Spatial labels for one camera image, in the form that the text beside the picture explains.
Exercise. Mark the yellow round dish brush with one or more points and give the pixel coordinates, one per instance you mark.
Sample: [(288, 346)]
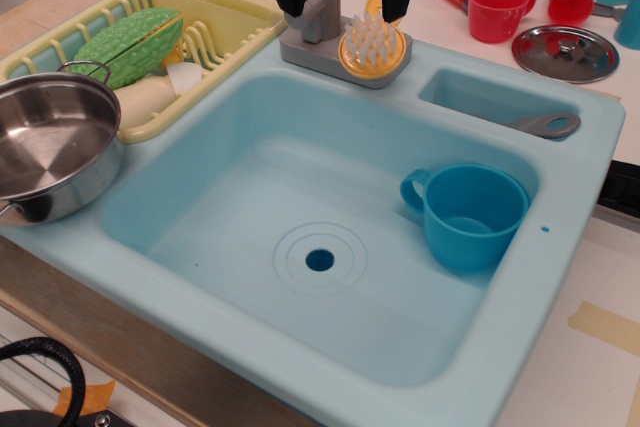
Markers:
[(370, 48)]

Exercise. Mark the steel pot lid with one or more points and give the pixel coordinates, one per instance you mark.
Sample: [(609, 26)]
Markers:
[(564, 53)]

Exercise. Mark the stainless steel pot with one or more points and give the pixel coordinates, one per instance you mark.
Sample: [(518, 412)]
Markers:
[(59, 144)]

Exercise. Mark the grey toy faucet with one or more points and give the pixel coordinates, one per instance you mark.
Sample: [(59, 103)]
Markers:
[(312, 40)]

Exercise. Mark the yellow dish rack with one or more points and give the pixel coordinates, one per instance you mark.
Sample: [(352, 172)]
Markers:
[(218, 35)]

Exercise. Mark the red tumbler cup right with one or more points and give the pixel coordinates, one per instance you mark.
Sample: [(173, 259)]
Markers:
[(570, 12)]

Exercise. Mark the green toy corn husk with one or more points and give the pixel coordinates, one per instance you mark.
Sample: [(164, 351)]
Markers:
[(126, 51)]

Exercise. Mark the cream plastic bottle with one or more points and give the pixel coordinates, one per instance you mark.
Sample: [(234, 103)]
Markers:
[(144, 98)]

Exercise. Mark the turquoise cup at edge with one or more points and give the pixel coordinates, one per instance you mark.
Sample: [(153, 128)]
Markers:
[(627, 33)]

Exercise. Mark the blue plastic cup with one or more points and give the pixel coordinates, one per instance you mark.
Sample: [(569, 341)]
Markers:
[(470, 212)]

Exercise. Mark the light blue toy sink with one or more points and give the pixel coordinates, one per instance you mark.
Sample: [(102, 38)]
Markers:
[(266, 230)]

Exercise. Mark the red cup with handle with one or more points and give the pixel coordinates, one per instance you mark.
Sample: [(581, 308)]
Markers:
[(496, 21)]

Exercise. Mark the grey plastic utensil handle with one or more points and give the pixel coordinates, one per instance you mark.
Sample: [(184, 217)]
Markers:
[(549, 126)]

